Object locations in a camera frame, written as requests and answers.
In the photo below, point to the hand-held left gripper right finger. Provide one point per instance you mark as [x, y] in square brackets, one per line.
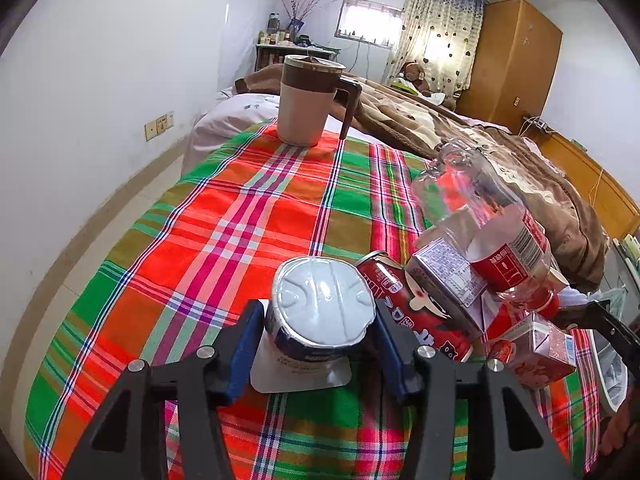
[395, 355]

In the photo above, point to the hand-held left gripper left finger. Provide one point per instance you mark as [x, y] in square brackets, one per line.
[245, 350]

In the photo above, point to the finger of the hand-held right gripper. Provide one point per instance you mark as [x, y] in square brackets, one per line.
[610, 317]

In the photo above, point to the red drink can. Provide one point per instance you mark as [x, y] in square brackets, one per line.
[425, 320]

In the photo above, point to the white bin with plastic bag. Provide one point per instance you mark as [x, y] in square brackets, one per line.
[612, 375]

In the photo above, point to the pink red drink carton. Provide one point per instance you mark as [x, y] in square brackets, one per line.
[540, 350]

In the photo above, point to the blue white yogurt cup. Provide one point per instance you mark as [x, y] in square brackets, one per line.
[320, 300]

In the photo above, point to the clear bottle with red label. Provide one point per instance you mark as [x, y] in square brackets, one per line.
[510, 240]

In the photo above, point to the colourful plaid cloth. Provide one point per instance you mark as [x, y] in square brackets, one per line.
[200, 240]

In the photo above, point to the wooden headboard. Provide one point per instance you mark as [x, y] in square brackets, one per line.
[590, 180]

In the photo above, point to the white bed sheet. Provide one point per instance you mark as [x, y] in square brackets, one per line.
[225, 120]

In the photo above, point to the brown fleece blanket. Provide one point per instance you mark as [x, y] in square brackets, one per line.
[400, 115]

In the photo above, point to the beige and brown mug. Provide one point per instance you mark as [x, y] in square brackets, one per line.
[300, 105]

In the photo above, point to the wooden wardrobe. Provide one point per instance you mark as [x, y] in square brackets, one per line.
[505, 60]

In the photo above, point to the brown teddy bear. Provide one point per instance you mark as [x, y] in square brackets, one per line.
[414, 77]

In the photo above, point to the cluttered white shelf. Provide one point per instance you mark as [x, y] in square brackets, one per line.
[295, 52]

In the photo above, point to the heart patterned curtain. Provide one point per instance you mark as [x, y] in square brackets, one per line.
[440, 25]

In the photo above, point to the small window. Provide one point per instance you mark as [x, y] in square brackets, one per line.
[367, 20]

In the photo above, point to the dried branches in vase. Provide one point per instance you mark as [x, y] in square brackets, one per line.
[297, 10]

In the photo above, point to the beige wall socket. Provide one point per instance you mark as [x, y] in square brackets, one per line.
[159, 127]

